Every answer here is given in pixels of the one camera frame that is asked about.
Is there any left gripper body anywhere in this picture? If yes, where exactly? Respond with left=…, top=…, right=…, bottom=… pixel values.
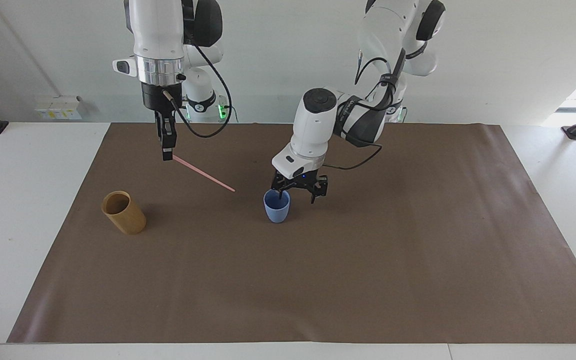
left=274, top=169, right=327, bottom=189

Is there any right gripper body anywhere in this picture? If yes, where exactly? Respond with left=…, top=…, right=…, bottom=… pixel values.
left=141, top=82, right=185, bottom=126

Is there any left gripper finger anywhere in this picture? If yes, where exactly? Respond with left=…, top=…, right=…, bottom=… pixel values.
left=270, top=176, right=292, bottom=202
left=302, top=175, right=329, bottom=205

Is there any pink chopstick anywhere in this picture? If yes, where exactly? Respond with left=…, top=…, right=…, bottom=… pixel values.
left=172, top=154, right=237, bottom=193

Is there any blue cup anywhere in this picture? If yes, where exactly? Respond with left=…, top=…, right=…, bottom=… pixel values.
left=263, top=188, right=292, bottom=224

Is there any bamboo cup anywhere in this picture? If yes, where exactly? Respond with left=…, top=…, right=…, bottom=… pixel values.
left=100, top=190, right=148, bottom=236

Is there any black cable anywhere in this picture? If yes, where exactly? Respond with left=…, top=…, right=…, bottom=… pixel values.
left=323, top=141, right=384, bottom=172
left=162, top=39, right=233, bottom=140
left=354, top=49, right=409, bottom=112

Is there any white wall socket box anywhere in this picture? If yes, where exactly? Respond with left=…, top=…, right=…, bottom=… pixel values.
left=34, top=95, right=83, bottom=121

